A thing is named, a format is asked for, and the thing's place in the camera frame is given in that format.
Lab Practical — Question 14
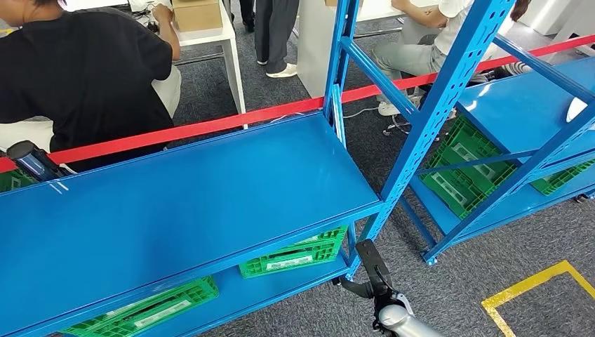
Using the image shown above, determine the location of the blue metal shelf rack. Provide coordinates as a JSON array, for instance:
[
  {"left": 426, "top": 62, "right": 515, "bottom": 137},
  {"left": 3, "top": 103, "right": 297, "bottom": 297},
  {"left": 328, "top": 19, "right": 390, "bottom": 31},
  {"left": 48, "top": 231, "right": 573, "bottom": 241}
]
[
  {"left": 399, "top": 34, "right": 595, "bottom": 267},
  {"left": 0, "top": 0, "right": 517, "bottom": 337}
]

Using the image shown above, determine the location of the white plastic part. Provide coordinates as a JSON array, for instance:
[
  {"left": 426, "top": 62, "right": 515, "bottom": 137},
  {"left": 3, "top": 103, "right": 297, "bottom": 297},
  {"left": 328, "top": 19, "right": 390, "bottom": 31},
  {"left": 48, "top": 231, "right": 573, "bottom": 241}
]
[{"left": 566, "top": 96, "right": 589, "bottom": 123}]

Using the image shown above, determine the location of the green plastic crate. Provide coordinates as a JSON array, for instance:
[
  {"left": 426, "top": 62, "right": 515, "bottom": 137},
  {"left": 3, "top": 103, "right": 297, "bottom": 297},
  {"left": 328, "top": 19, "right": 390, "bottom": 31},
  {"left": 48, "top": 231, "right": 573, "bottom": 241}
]
[
  {"left": 429, "top": 115, "right": 519, "bottom": 187},
  {"left": 290, "top": 225, "right": 349, "bottom": 250},
  {"left": 238, "top": 242, "right": 347, "bottom": 280},
  {"left": 420, "top": 158, "right": 498, "bottom": 220},
  {"left": 60, "top": 275, "right": 220, "bottom": 337},
  {"left": 0, "top": 168, "right": 39, "bottom": 193},
  {"left": 530, "top": 159, "right": 595, "bottom": 197}
]

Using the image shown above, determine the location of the red barrier belt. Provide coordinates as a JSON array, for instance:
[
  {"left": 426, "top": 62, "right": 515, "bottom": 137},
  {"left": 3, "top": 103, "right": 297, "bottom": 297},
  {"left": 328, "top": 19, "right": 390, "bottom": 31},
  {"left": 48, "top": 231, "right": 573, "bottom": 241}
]
[{"left": 0, "top": 34, "right": 595, "bottom": 174}]

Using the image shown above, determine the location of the wheeled stool base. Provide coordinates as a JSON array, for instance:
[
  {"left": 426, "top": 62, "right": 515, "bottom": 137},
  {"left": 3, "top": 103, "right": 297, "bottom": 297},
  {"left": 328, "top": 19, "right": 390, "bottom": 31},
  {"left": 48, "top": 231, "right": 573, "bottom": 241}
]
[{"left": 382, "top": 114, "right": 420, "bottom": 137}]

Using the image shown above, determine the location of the white desk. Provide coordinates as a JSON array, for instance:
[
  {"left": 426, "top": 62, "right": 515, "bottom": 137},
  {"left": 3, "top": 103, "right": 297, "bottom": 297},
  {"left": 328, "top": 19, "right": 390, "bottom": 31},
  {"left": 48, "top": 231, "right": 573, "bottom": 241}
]
[{"left": 297, "top": 0, "right": 440, "bottom": 98}]

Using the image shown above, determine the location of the person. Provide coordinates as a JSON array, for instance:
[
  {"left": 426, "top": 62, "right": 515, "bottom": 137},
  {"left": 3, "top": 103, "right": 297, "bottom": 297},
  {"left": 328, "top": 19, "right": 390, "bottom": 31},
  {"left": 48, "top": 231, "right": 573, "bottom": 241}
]
[
  {"left": 238, "top": 0, "right": 257, "bottom": 34},
  {"left": 253, "top": 0, "right": 298, "bottom": 79},
  {"left": 0, "top": 0, "right": 182, "bottom": 173},
  {"left": 371, "top": 0, "right": 531, "bottom": 117}
]

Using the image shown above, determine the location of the white table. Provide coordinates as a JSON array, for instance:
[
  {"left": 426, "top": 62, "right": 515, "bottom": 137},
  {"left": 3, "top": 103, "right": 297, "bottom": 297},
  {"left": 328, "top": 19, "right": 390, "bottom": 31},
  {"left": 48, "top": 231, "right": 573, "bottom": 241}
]
[{"left": 130, "top": 0, "right": 250, "bottom": 130}]

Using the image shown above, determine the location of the cardboard box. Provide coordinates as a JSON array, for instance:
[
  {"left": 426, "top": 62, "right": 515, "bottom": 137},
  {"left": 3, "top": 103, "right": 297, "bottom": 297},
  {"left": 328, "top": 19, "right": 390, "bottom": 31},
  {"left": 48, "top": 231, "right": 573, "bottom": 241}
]
[{"left": 172, "top": 0, "right": 224, "bottom": 32}]

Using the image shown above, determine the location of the yellow floor tape square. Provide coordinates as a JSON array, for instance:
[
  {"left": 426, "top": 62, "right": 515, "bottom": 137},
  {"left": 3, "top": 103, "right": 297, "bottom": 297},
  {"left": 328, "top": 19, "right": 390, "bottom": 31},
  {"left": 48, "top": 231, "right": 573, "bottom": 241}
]
[{"left": 481, "top": 259, "right": 595, "bottom": 337}]

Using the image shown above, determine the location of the white floor cable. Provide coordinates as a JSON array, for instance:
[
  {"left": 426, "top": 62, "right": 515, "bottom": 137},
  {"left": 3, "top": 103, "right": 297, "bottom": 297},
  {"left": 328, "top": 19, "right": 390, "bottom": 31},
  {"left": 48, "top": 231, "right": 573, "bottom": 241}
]
[{"left": 342, "top": 107, "right": 380, "bottom": 119}]

